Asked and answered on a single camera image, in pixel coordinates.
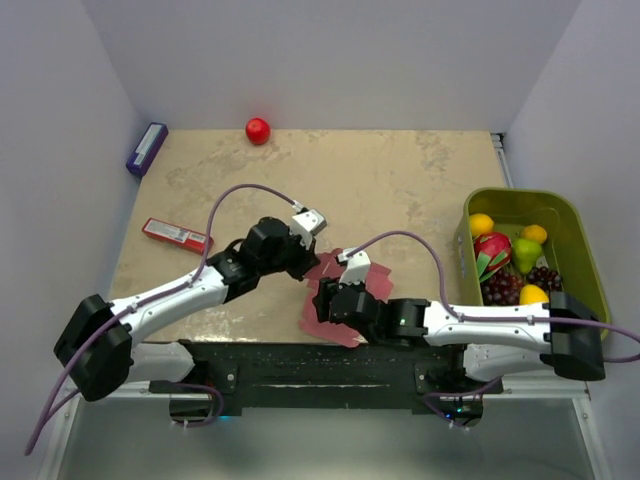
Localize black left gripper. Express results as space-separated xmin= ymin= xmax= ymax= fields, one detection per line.
xmin=258 ymin=227 xmax=320 ymax=281

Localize pink paper box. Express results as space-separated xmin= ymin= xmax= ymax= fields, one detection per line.
xmin=299 ymin=248 xmax=393 ymax=348

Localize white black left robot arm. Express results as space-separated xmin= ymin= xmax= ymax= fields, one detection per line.
xmin=54 ymin=209 xmax=326 ymax=402

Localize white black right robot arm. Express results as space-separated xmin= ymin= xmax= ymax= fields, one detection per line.
xmin=312 ymin=278 xmax=605 ymax=393

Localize red rectangular carton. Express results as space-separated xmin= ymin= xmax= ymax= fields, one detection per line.
xmin=141 ymin=217 xmax=214 ymax=255

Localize red apple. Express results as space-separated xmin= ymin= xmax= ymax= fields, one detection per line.
xmin=245 ymin=117 xmax=271 ymax=145

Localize yellow lemon upper left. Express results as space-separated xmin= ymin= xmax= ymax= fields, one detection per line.
xmin=469 ymin=213 xmax=495 ymax=238

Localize red dragon fruit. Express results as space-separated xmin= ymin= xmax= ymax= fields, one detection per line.
xmin=473 ymin=232 xmax=512 ymax=282

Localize dark purple grapes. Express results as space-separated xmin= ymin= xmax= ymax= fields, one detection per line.
xmin=481 ymin=266 xmax=563 ymax=306

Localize purple rectangular carton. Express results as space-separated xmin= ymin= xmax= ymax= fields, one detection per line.
xmin=126 ymin=122 xmax=169 ymax=178

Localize green pear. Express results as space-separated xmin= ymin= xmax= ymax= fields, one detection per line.
xmin=512 ymin=238 xmax=543 ymax=275

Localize orange fruit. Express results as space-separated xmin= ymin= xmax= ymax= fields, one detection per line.
xmin=520 ymin=224 xmax=548 ymax=245

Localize green plastic bin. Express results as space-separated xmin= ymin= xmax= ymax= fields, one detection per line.
xmin=454 ymin=188 xmax=611 ymax=323

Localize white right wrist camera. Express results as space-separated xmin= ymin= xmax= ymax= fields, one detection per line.
xmin=336 ymin=249 xmax=371 ymax=285

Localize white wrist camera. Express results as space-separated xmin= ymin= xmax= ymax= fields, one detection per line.
xmin=336 ymin=249 xmax=371 ymax=285
xmin=289 ymin=203 xmax=327 ymax=250

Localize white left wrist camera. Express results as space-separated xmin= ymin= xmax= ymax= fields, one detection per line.
xmin=289 ymin=203 xmax=327 ymax=250

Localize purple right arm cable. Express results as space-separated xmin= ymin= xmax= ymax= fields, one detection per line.
xmin=337 ymin=230 xmax=640 ymax=364

